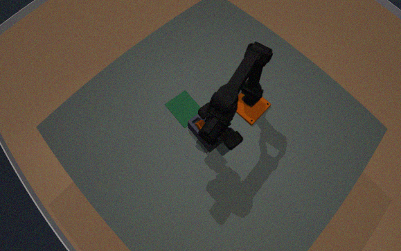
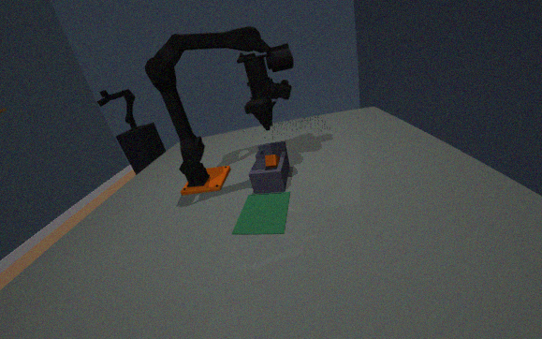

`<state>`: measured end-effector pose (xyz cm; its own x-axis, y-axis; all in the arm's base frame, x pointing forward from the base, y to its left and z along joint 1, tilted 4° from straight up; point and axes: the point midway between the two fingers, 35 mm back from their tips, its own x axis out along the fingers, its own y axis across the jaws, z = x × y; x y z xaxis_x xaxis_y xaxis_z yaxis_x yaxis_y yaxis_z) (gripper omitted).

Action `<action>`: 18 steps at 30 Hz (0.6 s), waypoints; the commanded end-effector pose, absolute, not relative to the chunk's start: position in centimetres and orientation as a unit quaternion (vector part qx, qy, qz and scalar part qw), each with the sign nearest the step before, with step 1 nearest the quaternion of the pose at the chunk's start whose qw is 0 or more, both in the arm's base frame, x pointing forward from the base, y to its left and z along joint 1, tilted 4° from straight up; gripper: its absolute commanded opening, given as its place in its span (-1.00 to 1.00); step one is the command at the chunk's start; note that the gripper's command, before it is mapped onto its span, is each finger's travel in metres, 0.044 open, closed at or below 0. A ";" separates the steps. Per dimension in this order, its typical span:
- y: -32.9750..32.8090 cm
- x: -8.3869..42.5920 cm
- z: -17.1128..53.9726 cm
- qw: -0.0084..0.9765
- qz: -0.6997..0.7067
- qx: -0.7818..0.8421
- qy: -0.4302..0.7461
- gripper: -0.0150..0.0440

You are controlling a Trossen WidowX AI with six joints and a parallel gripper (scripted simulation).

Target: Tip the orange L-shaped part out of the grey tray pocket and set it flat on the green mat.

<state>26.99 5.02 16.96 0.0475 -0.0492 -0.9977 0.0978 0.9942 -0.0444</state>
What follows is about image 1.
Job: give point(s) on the orange l-shaped part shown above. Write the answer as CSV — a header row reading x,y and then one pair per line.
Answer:
x,y
200,124

